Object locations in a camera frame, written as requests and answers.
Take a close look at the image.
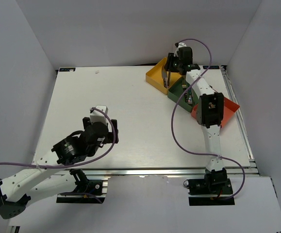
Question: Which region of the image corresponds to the fork with black patterned handle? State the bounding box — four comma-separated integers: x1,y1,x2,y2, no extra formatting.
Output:
182,79,188,102

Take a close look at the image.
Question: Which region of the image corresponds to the knife with pink handle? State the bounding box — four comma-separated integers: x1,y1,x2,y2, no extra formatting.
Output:
161,66,167,79

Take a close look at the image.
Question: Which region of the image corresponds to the knife with green handle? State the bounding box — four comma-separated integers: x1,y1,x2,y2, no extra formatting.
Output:
167,71,171,88

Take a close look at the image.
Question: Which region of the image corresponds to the knife with black patterned handle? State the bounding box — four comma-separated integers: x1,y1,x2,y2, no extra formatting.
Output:
163,78,168,89

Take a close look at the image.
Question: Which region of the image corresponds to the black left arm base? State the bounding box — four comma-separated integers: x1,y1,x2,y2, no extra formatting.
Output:
56,169,105,204

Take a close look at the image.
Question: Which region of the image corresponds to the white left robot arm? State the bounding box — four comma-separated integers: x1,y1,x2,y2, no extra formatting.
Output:
0,116,118,219

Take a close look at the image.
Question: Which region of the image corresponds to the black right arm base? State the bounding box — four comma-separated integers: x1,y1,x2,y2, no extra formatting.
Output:
183,179,235,206

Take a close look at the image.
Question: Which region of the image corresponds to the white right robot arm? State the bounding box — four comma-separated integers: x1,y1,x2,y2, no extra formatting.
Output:
164,42,227,194

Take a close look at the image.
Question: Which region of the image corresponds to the green square bin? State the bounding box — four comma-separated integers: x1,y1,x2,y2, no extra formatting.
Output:
167,78,198,113

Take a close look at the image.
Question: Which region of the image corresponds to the yellow square bin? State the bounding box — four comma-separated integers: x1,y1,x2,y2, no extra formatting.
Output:
145,57,168,95

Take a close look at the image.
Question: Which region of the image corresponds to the orange square bin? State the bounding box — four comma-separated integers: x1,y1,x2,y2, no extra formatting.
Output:
191,94,239,129

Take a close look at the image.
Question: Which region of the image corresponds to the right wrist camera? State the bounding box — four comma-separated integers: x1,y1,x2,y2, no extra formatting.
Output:
174,42,187,57

